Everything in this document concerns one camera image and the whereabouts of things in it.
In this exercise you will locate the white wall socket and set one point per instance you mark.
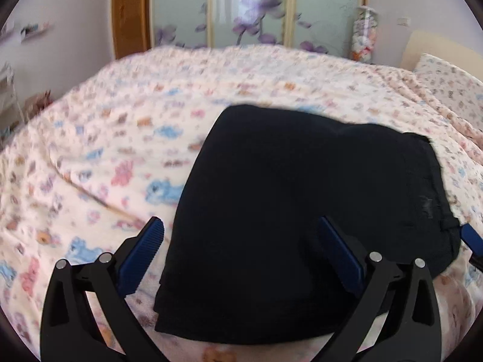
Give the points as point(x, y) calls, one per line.
point(404, 21)

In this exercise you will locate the black pants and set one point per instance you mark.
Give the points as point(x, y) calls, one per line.
point(283, 215)

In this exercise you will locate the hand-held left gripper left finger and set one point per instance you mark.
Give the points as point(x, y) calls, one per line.
point(145, 250)

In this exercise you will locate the wooden door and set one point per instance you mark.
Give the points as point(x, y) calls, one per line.
point(130, 15)

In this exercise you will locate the clear cylinder of plush toys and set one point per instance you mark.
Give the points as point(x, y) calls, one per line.
point(364, 34)

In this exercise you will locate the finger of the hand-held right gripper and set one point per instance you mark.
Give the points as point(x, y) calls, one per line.
point(471, 235)

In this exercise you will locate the white wall shelf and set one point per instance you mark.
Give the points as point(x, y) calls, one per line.
point(36, 30)

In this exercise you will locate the cream headboard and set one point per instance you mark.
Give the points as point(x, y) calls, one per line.
point(434, 45)

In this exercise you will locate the printed animal pillow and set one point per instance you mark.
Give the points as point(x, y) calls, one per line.
point(452, 83)

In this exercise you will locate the printed animal blanket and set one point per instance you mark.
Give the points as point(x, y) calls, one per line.
point(113, 139)

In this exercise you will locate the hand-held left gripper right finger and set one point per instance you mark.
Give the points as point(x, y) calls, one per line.
point(339, 252)

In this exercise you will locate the frosted glass sliding wardrobe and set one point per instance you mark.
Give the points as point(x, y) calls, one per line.
point(320, 7)

